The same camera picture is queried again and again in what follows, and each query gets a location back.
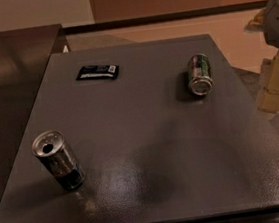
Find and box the black snack packet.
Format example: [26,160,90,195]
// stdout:
[76,64,119,80]

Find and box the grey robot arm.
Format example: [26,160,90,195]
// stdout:
[256,0,279,114]

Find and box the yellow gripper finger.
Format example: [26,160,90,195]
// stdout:
[256,50,279,114]

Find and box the dark side table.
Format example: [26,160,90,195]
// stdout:
[0,24,70,203]

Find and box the green soda can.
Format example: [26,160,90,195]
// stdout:
[187,53,214,96]

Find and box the dark blue energy drink can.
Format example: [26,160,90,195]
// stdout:
[32,130,85,191]

